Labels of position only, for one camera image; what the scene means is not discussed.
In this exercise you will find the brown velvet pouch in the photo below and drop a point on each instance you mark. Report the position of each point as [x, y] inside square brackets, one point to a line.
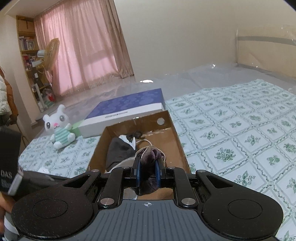
[148, 157]

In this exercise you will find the clear plastic sheet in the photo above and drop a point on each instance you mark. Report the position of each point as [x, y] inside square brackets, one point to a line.
[208, 76]

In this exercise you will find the wooden bookshelf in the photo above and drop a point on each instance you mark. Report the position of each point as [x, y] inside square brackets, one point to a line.
[27, 46]

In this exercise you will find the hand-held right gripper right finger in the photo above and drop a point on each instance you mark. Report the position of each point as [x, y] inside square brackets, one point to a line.
[158, 172]

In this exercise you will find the small green box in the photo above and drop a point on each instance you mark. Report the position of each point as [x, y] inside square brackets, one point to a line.
[77, 128]

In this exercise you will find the pink curtain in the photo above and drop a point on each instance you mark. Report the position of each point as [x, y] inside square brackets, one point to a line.
[87, 41]

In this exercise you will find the dark grey cloth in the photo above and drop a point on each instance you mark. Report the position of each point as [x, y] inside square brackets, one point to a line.
[120, 150]

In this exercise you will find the person's left hand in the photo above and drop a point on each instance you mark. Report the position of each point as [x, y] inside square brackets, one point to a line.
[4, 204]

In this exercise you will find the white puffer jacket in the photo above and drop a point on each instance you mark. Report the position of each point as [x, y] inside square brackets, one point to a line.
[3, 95]

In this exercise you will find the purple and white flat box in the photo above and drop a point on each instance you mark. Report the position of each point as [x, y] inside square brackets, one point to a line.
[129, 104]

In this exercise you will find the brown cardboard box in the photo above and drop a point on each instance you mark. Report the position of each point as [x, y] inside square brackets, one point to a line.
[175, 148]

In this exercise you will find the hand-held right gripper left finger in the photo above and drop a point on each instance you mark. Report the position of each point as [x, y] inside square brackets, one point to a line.
[138, 172]

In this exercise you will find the beige headboard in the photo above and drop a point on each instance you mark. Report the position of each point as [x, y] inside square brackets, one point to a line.
[266, 51]

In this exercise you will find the white plush bunny toy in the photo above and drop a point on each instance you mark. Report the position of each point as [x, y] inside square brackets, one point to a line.
[59, 125]

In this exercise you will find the orange jacket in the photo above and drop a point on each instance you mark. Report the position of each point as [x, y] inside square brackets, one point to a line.
[10, 97]

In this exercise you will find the standing fan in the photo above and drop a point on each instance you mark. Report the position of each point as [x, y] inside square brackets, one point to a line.
[49, 55]

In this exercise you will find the green floral printed bedsheet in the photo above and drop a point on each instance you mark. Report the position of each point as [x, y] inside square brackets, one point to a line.
[231, 139]

